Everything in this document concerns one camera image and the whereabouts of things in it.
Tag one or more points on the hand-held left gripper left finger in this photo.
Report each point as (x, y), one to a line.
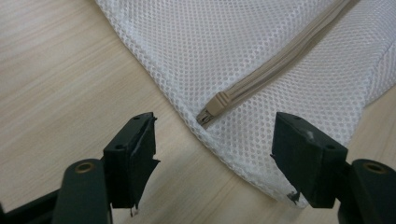
(129, 168)

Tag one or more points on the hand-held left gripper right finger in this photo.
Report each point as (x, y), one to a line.
(306, 161)

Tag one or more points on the white mesh laundry bag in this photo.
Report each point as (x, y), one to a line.
(218, 46)

